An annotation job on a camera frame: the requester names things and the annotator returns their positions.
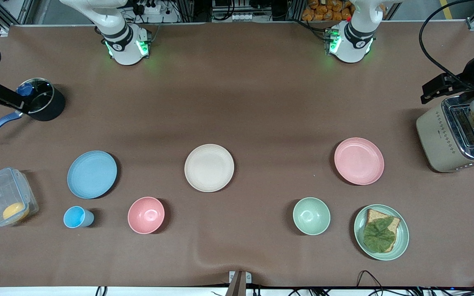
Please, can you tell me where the blue plate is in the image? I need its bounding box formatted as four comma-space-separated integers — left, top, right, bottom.
67, 150, 118, 200

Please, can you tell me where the pink plate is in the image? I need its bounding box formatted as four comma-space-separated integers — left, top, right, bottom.
334, 137, 385, 186

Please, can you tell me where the glass lid with blue knob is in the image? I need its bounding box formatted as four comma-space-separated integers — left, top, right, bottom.
16, 78, 55, 114

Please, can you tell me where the beige and chrome toaster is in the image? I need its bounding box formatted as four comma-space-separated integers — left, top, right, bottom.
416, 95, 474, 173

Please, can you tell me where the yellow fruit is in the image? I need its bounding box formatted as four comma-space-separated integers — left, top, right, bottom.
2, 202, 30, 223

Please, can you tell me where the blue cup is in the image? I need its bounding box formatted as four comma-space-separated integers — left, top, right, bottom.
63, 206, 95, 229

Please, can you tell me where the bag of orange snacks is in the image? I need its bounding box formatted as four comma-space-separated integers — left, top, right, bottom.
301, 0, 355, 22

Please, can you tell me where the bread slice under lettuce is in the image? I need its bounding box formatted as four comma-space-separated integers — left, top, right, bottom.
362, 208, 401, 253

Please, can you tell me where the green plate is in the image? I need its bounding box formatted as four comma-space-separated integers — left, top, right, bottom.
353, 204, 410, 261

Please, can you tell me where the green lettuce leaf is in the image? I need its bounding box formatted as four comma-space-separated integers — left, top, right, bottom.
362, 217, 397, 253

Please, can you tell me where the pink bowl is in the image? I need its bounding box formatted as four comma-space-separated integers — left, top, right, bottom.
128, 197, 166, 235

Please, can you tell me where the green bowl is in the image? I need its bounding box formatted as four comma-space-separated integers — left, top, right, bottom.
293, 197, 331, 236

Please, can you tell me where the brown table cloth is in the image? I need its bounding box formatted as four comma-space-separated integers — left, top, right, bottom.
0, 22, 474, 289

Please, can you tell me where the beige plate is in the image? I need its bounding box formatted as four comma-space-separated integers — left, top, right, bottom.
184, 143, 235, 193

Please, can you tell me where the black saucepan with blue handle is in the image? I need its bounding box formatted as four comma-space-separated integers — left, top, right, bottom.
0, 78, 66, 142

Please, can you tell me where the black floor cable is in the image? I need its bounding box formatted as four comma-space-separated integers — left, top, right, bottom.
355, 270, 474, 296

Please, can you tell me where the metal camera mount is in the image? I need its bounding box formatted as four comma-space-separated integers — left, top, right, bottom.
225, 270, 253, 296

